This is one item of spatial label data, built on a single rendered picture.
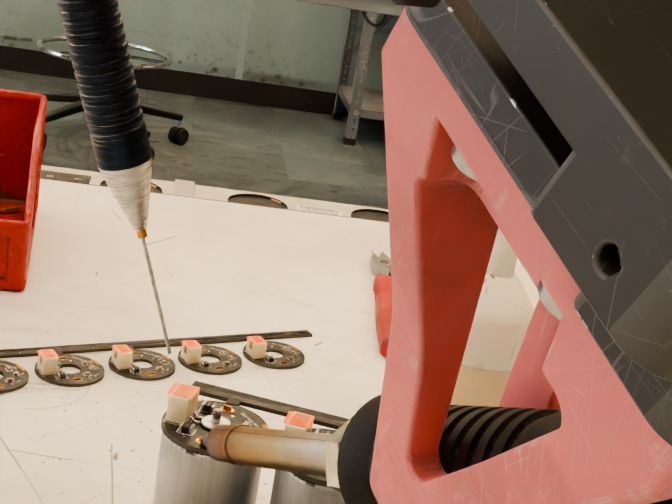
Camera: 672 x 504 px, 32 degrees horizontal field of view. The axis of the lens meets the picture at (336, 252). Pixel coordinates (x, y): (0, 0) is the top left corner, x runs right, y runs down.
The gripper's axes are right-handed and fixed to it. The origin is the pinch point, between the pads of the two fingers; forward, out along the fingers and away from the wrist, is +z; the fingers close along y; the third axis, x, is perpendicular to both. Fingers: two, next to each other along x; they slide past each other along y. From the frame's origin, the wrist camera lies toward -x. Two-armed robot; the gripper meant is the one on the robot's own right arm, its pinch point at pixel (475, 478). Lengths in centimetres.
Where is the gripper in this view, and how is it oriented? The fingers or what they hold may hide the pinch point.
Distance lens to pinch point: 18.8
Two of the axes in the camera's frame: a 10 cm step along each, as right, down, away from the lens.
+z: -4.0, 6.6, 6.4
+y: -8.3, 0.4, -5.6
